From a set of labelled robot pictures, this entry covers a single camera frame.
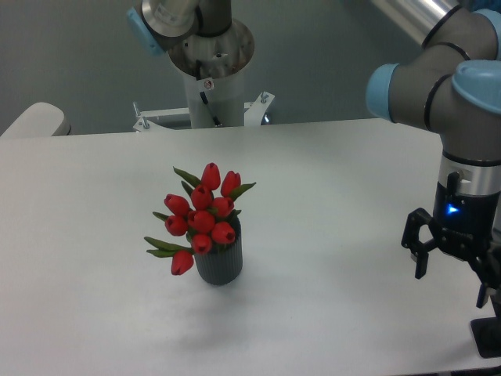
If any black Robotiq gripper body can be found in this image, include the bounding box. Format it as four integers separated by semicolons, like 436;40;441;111
431;184;499;262

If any red tulip bouquet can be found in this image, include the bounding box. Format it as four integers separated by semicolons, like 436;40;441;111
145;162;255;276

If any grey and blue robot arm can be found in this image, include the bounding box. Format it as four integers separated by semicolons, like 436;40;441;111
127;1;500;306

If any dark grey ribbed vase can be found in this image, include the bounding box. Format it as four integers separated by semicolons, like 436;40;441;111
194;218;243;286

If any black device at table edge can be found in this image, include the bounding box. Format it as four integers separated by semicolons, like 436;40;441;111
470;317;500;359

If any white metal base bracket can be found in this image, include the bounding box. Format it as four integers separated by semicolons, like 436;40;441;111
133;91;276;132

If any black cable on pedestal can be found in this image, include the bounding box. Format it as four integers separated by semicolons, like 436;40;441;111
194;58;222;128

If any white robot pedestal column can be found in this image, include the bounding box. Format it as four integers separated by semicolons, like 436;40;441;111
182;74;244;129

